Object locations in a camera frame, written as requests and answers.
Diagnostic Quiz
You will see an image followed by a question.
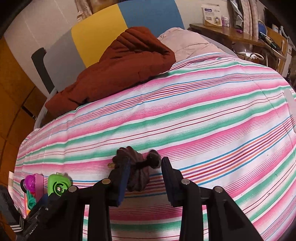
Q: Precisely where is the white power cable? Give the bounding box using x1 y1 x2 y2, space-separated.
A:
233 43 269 66

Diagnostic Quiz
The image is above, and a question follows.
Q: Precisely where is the white bubble wrap roll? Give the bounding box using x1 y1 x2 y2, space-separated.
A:
35 89 58 129

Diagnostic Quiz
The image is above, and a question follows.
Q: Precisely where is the black rolled mat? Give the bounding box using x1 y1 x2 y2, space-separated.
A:
31 47 56 94

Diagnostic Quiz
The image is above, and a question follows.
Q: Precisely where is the pale pink duvet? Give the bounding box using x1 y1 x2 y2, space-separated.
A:
157 27 234 62

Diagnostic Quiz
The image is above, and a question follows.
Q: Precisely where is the brown quilted blanket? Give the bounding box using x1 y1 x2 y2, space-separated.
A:
45 27 176 116

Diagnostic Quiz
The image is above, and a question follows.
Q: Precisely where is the wooden wardrobe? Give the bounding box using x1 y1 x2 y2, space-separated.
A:
0 37 49 186

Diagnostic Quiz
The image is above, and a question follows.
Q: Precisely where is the pink green striped bedsheet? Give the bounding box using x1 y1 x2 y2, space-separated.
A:
13 52 296 241

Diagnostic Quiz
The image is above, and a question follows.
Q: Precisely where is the grey striped curtain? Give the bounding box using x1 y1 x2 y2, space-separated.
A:
228 0 262 40

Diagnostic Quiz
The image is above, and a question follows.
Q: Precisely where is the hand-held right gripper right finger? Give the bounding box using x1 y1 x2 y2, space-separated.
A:
161 157 264 241

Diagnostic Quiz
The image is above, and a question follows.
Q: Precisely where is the wooden shelf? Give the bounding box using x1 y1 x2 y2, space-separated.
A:
189 23 287 67

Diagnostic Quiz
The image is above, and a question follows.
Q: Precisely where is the grey yellow blue headboard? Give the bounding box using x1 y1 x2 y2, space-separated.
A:
45 0 185 93

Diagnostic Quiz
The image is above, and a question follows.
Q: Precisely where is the white cardboard box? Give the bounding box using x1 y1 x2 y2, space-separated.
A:
201 4 223 26

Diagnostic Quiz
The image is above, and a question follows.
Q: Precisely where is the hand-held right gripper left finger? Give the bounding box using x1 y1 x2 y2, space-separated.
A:
50 156 131 241

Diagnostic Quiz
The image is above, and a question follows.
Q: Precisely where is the white tray with pink edge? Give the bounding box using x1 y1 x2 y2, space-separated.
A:
8 171 45 216

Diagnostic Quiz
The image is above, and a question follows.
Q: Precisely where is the beige starfish print curtain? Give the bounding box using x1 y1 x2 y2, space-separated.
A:
75 0 121 22

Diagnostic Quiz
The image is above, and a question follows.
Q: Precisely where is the white green plug-in device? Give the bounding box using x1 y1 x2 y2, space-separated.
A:
47 173 72 197

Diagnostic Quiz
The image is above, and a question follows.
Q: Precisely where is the brown swirl toy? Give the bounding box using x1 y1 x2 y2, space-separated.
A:
112 146 162 192

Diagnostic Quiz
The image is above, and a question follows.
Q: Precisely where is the translucent plastic piece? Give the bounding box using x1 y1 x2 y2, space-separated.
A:
283 89 296 133

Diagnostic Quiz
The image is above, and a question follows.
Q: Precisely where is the purple toy cup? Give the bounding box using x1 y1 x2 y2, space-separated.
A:
24 175 37 193

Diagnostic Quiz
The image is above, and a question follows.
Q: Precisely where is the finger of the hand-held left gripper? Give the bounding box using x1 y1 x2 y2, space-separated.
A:
29 193 51 215

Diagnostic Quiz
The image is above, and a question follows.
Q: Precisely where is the blue round object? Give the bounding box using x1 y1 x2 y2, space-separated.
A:
257 20 267 35

